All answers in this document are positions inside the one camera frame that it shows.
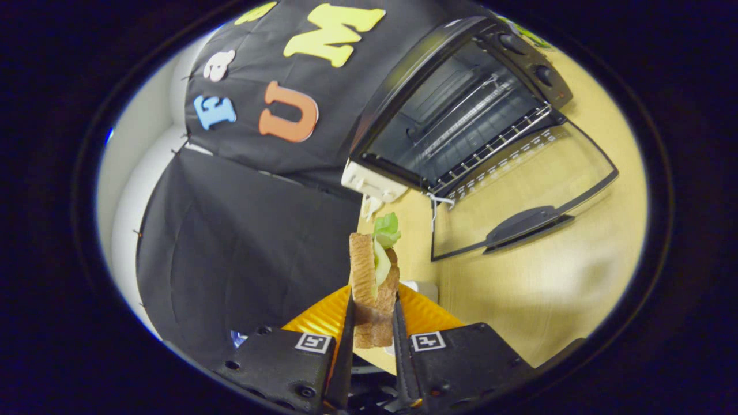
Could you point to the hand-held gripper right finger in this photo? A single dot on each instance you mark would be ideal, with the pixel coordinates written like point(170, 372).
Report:
point(461, 360)

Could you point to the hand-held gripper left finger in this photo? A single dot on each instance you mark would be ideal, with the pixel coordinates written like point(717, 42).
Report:
point(277, 363)

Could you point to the toast sandwich with lettuce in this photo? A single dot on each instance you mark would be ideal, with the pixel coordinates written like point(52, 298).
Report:
point(364, 271)

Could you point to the black toaster oven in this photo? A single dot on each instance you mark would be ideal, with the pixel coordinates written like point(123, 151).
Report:
point(461, 109)

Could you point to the black backdrop cloth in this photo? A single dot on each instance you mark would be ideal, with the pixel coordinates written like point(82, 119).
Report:
point(248, 242)

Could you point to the green label drink bottle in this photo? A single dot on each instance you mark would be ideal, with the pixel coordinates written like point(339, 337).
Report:
point(533, 39)

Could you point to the white toaster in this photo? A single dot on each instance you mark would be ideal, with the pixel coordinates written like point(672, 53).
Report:
point(369, 180)

